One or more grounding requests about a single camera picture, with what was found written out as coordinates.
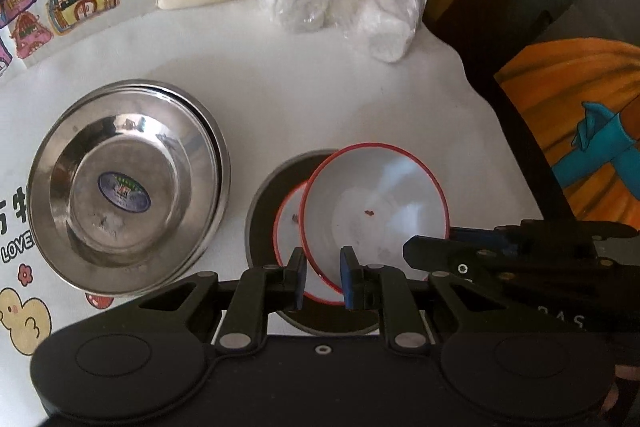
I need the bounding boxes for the white printed tablecloth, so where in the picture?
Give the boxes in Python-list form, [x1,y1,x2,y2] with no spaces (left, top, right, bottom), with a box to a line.
[0,0,547,358]

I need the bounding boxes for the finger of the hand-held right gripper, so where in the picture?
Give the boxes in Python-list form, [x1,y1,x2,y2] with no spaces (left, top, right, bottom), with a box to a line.
[402,234,501,282]
[447,227,526,254]

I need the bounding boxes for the orange pumpkin painting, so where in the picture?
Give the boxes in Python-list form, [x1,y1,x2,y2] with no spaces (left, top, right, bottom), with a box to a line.
[494,38,640,228]

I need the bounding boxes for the plain stainless steel plate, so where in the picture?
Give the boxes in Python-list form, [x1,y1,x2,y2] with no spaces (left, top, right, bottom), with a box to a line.
[125,78,232,280]

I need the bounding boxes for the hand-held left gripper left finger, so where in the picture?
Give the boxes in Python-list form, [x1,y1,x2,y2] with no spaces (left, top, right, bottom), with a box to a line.
[137,247,307,354]

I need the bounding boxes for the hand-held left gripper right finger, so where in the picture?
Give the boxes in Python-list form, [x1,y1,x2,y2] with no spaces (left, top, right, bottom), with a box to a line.
[339,246,506,353]

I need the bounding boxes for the white red-rimmed bowl dark sticker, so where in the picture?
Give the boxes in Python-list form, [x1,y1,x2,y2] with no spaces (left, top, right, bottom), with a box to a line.
[273,181,351,305]

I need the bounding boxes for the stainless steel bowls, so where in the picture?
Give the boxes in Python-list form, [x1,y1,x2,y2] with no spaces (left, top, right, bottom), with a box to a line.
[26,82,223,295]

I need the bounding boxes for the deep stainless steel bowl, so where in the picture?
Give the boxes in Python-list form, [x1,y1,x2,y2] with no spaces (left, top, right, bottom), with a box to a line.
[246,149,386,337]

